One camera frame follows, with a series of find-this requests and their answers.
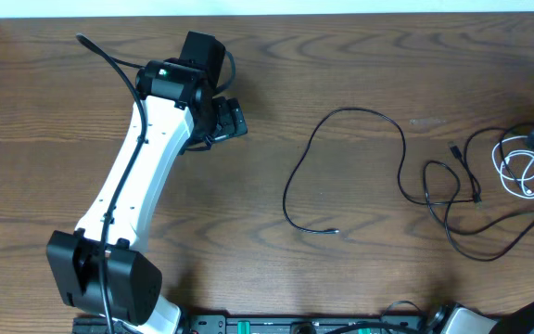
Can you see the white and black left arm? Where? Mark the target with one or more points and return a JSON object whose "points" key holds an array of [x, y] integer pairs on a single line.
{"points": [[101, 267]]}

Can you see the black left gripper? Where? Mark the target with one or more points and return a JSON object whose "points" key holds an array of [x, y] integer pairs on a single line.
{"points": [[234, 121]]}

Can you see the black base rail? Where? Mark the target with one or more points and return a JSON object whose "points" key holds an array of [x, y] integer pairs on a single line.
{"points": [[399, 317]]}

